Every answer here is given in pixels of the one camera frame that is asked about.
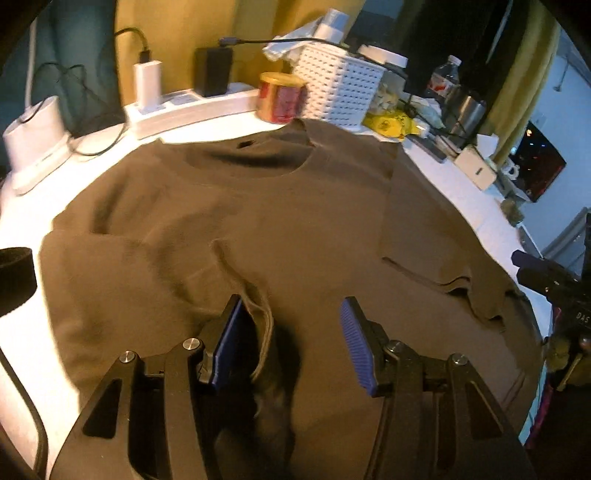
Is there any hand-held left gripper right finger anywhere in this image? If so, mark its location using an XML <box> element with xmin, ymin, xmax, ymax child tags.
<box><xmin>339</xmin><ymin>296</ymin><xmax>539</xmax><ymax>480</ymax></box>

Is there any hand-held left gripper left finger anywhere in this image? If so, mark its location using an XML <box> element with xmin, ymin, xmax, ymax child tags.
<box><xmin>48</xmin><ymin>294</ymin><xmax>244</xmax><ymax>480</ymax></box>

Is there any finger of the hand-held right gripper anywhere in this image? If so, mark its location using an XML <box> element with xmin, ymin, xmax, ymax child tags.
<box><xmin>512</xmin><ymin>249</ymin><xmax>578</xmax><ymax>296</ymax></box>

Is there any brown t-shirt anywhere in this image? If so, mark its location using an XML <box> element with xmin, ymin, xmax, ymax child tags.
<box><xmin>39</xmin><ymin>117</ymin><xmax>546</xmax><ymax>480</ymax></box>

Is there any dark monitor screen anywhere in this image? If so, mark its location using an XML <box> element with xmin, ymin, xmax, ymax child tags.
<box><xmin>508</xmin><ymin>120</ymin><xmax>567</xmax><ymax>202</ymax></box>

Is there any small white adapter box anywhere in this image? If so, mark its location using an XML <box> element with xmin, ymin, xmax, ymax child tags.
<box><xmin>455</xmin><ymin>144</ymin><xmax>497</xmax><ymax>191</ymax></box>

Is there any white paper sheet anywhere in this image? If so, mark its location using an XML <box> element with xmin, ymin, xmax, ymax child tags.
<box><xmin>478</xmin><ymin>134</ymin><xmax>502</xmax><ymax>162</ymax></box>

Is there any dark flat device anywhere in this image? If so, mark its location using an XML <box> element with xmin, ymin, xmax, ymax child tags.
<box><xmin>411</xmin><ymin>134</ymin><xmax>447</xmax><ymax>163</ymax></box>

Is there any steel tumbler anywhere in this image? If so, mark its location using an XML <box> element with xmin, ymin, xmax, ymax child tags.
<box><xmin>445</xmin><ymin>88</ymin><xmax>488</xmax><ymax>139</ymax></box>

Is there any narrow yellow curtain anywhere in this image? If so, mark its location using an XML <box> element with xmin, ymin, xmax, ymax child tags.
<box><xmin>480</xmin><ymin>9</ymin><xmax>561</xmax><ymax>162</ymax></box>

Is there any white crumpled wrapper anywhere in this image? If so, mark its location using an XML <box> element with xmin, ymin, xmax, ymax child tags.
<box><xmin>406</xmin><ymin>99</ymin><xmax>445</xmax><ymax>131</ymax></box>

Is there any yellow snack packet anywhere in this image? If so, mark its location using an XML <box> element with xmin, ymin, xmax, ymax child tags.
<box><xmin>362</xmin><ymin>111</ymin><xmax>430</xmax><ymax>139</ymax></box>

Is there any white textured bedspread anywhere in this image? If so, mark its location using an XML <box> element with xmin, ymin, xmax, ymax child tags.
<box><xmin>0</xmin><ymin>99</ymin><xmax>555</xmax><ymax>480</ymax></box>

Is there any clear water bottle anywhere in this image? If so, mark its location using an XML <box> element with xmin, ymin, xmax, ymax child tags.
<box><xmin>425</xmin><ymin>55</ymin><xmax>462</xmax><ymax>100</ymax></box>

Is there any white power strip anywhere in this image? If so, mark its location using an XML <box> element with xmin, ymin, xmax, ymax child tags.
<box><xmin>124</xmin><ymin>83</ymin><xmax>262</xmax><ymax>139</ymax></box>

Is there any red tin can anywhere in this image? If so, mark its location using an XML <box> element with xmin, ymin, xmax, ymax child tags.
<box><xmin>256</xmin><ymin>71</ymin><xmax>309</xmax><ymax>125</ymax></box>

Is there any dark window glass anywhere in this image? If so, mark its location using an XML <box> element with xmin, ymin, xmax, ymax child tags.
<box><xmin>402</xmin><ymin>0</ymin><xmax>509</xmax><ymax>93</ymax></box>

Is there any white plastic basket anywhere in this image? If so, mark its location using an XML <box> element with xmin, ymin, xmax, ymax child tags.
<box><xmin>293</xmin><ymin>41</ymin><xmax>386</xmax><ymax>130</ymax></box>

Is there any white charger plug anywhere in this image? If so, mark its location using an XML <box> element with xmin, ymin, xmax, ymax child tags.
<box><xmin>133</xmin><ymin>60</ymin><xmax>162</xmax><ymax>116</ymax></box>

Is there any black charger plug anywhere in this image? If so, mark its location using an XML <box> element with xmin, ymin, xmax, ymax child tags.
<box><xmin>194</xmin><ymin>46</ymin><xmax>234</xmax><ymax>99</ymax></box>

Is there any white desk lamp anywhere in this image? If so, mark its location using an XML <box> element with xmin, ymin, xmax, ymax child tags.
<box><xmin>2</xmin><ymin>95</ymin><xmax>75</xmax><ymax>197</ymax></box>

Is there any white crumpled tissue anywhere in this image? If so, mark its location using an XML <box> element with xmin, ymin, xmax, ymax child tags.
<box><xmin>263</xmin><ymin>28</ymin><xmax>324</xmax><ymax>62</ymax></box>

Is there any pale blue tissue pack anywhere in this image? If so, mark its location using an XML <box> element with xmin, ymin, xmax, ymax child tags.
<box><xmin>314</xmin><ymin>8</ymin><xmax>352</xmax><ymax>43</ymax></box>

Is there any teal curtain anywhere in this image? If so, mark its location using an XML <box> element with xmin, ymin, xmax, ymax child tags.
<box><xmin>28</xmin><ymin>0</ymin><xmax>122</xmax><ymax>125</ymax></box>

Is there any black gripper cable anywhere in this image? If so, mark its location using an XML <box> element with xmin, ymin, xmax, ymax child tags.
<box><xmin>0</xmin><ymin>346</ymin><xmax>49</xmax><ymax>480</ymax></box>

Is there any black lamp cable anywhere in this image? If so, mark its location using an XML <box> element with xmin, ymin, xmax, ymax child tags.
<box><xmin>34</xmin><ymin>62</ymin><xmax>126</xmax><ymax>156</ymax></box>

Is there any black white-charger cable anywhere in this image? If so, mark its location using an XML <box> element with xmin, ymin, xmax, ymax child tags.
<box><xmin>113</xmin><ymin>28</ymin><xmax>151</xmax><ymax>63</ymax></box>

